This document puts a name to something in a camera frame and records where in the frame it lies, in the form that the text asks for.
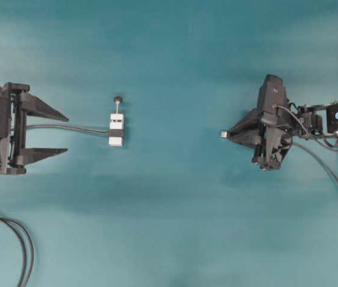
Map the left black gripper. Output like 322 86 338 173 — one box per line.
0 83 69 175

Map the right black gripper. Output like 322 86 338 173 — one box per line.
228 108 293 172

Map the grey USB cable with plug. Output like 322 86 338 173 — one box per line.
218 130 338 264

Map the grey cable with female connector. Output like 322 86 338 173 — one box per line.
10 124 124 138

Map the white vise with black knob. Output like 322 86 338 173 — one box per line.
108 96 125 147

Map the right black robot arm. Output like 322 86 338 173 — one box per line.
221 102 338 171

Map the black wrist camera right gripper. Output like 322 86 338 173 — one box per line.
256 74 287 127

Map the black camera cable right arm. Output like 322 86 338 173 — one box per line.
272 103 338 148

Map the black looped cable bottom left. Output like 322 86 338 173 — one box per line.
0 211 35 287

